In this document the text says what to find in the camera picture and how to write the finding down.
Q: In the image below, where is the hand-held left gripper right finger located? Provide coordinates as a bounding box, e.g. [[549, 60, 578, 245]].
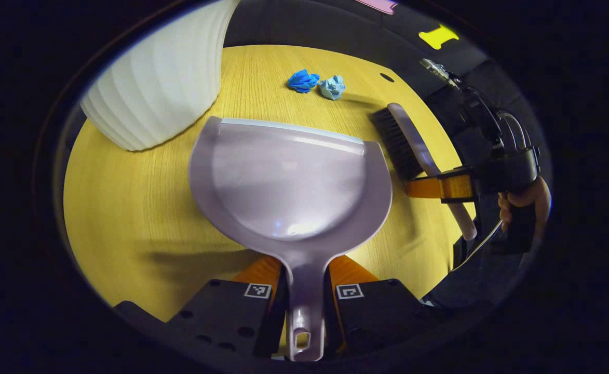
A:
[[325, 255, 440, 359]]

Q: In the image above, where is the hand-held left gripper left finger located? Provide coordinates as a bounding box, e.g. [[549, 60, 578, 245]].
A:
[[113, 255, 288, 359]]

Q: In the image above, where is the small light purple broom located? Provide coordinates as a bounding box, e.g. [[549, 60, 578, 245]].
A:
[[370, 102, 478, 241]]

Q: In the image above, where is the light purple plastic dustpan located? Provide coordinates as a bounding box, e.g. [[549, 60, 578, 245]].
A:
[[188, 116, 393, 362]]

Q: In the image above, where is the light blue paper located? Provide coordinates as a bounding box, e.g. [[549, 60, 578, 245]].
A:
[[318, 75, 346, 101]]

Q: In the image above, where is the dark blue paper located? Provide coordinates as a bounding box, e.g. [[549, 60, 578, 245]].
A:
[[287, 69, 321, 95]]

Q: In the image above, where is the white ribbed garbage bin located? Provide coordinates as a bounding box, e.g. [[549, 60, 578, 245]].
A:
[[80, 0, 241, 152]]

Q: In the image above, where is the yellow wooden desktop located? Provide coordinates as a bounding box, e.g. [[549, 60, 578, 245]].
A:
[[63, 44, 477, 359]]

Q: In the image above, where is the metal clamp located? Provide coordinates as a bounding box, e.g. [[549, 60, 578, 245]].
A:
[[420, 58, 462, 87]]

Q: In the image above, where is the silver gripper cable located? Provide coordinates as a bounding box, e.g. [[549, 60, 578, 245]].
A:
[[449, 220, 505, 274]]

